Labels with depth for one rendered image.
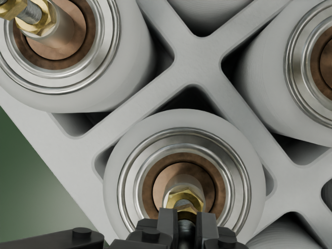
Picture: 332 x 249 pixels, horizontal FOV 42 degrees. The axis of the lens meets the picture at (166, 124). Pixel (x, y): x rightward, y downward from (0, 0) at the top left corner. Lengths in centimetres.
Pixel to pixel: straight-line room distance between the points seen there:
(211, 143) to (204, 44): 10
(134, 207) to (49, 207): 29
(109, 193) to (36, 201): 29
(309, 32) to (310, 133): 6
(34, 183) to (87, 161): 21
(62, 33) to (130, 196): 10
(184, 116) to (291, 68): 6
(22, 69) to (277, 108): 15
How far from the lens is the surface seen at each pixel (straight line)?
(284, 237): 34
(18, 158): 53
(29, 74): 26
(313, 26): 26
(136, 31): 25
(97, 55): 25
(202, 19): 35
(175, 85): 32
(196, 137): 24
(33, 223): 54
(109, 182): 25
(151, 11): 32
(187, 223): 17
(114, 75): 25
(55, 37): 23
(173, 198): 21
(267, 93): 26
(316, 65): 25
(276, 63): 25
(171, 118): 25
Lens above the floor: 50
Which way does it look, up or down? 87 degrees down
